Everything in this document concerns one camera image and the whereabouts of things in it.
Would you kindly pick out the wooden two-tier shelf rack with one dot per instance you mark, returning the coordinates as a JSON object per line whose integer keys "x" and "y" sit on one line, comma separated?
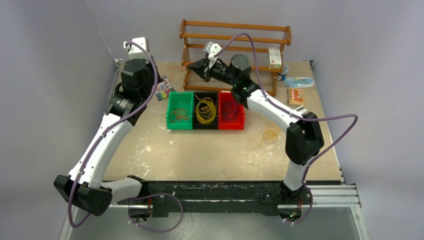
{"x": 196, "y": 34}

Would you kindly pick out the red plastic bin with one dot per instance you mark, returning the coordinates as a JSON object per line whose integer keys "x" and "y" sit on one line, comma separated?
{"x": 231, "y": 115}

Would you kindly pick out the black plastic bin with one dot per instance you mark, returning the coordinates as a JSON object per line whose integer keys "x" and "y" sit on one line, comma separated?
{"x": 205, "y": 111}

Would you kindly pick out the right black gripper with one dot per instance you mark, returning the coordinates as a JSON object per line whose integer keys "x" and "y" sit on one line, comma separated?
{"x": 202, "y": 68}

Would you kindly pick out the orange snack packet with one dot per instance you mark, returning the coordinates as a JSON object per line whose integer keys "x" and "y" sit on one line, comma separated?
{"x": 295, "y": 97}

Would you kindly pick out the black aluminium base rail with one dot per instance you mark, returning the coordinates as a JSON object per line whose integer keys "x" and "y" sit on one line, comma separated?
{"x": 158, "y": 198}

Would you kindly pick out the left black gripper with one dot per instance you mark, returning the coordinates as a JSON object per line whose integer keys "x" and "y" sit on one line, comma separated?
{"x": 158, "y": 79}

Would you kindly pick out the white red carton box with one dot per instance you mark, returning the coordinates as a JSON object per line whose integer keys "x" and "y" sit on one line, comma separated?
{"x": 275, "y": 58}

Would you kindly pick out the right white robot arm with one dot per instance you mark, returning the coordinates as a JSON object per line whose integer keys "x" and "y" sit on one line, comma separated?
{"x": 304, "y": 138}

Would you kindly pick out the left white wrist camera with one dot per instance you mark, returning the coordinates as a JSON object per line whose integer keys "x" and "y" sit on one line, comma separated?
{"x": 134, "y": 52}

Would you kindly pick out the green plastic bin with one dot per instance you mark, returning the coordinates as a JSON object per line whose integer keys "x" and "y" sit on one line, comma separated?
{"x": 179, "y": 114}

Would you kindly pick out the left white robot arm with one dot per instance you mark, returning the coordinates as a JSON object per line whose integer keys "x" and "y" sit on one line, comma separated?
{"x": 106, "y": 142}

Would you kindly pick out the pack of coloured markers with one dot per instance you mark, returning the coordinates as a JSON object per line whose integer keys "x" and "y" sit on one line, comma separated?
{"x": 163, "y": 88}

